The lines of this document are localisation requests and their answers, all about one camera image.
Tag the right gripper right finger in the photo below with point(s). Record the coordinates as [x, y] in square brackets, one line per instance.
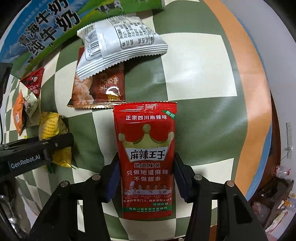
[235, 217]

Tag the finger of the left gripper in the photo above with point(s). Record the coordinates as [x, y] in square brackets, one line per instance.
[33, 145]

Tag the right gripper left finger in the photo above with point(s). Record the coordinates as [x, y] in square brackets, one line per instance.
[74, 211]

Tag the small clear green snack packet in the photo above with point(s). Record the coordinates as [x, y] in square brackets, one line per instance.
[31, 103]

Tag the small dark red snack packet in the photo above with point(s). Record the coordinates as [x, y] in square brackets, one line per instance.
[33, 81]

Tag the brown walnut snack packet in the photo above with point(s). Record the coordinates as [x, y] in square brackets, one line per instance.
[102, 90]

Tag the red spicy strip packet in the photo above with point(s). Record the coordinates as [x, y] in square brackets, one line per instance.
[145, 134]

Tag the silver grey snack packet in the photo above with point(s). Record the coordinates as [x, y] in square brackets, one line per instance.
[114, 40]

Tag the orange snack packet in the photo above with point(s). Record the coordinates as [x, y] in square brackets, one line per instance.
[18, 116]

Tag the clutter pile on floor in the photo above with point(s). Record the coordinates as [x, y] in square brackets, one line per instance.
[271, 202]

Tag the cardboard milk box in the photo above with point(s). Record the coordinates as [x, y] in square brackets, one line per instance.
[42, 26]

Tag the blue bed sheet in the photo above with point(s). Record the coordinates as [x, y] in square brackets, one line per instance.
[261, 166]

